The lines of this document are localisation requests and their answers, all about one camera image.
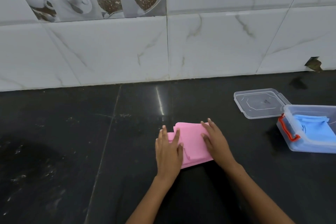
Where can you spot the person's left hand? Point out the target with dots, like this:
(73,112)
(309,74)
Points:
(168,158)

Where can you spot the person's right hand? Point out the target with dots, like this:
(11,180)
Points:
(219,145)

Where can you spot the clear plastic box lid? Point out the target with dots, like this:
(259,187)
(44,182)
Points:
(260,103)

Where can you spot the clear plastic box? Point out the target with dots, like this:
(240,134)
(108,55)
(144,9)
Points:
(284,129)

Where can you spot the person's left forearm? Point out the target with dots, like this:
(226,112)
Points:
(149,202)

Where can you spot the person's right forearm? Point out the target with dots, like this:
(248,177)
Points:
(257,197)

